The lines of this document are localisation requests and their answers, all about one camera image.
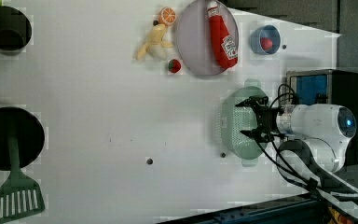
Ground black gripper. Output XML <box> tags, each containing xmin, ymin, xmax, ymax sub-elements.
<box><xmin>236</xmin><ymin>96</ymin><xmax>281</xmax><ymax>143</ymax></box>

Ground red ball in bowl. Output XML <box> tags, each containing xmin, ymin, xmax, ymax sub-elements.
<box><xmin>260</xmin><ymin>37</ymin><xmax>273</xmax><ymax>51</ymax></box>

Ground black cup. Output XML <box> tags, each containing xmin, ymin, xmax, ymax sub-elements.
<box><xmin>0</xmin><ymin>6</ymin><xmax>32</xmax><ymax>51</ymax></box>

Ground grey oval plate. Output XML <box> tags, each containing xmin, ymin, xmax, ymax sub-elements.
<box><xmin>175</xmin><ymin>0</ymin><xmax>239</xmax><ymax>77</ymax></box>

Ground red ketchup bottle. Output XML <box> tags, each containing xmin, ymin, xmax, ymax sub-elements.
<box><xmin>207</xmin><ymin>0</ymin><xmax>238</xmax><ymax>69</ymax></box>

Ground toy peeled banana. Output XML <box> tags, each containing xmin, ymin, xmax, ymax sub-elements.
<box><xmin>136</xmin><ymin>24</ymin><xmax>173</xmax><ymax>60</ymax></box>

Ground blue metal frame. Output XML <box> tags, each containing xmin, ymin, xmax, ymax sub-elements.
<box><xmin>158</xmin><ymin>192</ymin><xmax>358</xmax><ymax>224</ymax></box>

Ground blue bowl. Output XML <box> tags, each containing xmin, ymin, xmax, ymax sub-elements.
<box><xmin>250</xmin><ymin>25</ymin><xmax>281</xmax><ymax>55</ymax></box>

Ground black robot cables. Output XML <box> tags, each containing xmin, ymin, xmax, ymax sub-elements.
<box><xmin>255</xmin><ymin>83</ymin><xmax>327</xmax><ymax>194</ymax></box>

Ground black round pan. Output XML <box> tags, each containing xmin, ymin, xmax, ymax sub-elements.
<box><xmin>0</xmin><ymin>107</ymin><xmax>45</xmax><ymax>171</ymax></box>

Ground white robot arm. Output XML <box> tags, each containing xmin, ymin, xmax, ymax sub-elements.
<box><xmin>235</xmin><ymin>96</ymin><xmax>357</xmax><ymax>173</ymax></box>

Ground toy orange slice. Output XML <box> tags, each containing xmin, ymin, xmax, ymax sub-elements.
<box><xmin>158</xmin><ymin>7</ymin><xmax>176</xmax><ymax>26</ymax></box>

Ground green slotted spatula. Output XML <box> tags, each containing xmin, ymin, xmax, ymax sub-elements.
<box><xmin>0</xmin><ymin>126</ymin><xmax>46</xmax><ymax>224</ymax></box>

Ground black toaster oven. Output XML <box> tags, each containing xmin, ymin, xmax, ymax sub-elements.
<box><xmin>286</xmin><ymin>69</ymin><xmax>358</xmax><ymax>166</ymax></box>

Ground toy strawberry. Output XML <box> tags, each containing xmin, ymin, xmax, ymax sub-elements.
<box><xmin>168</xmin><ymin>59</ymin><xmax>182</xmax><ymax>74</ymax></box>

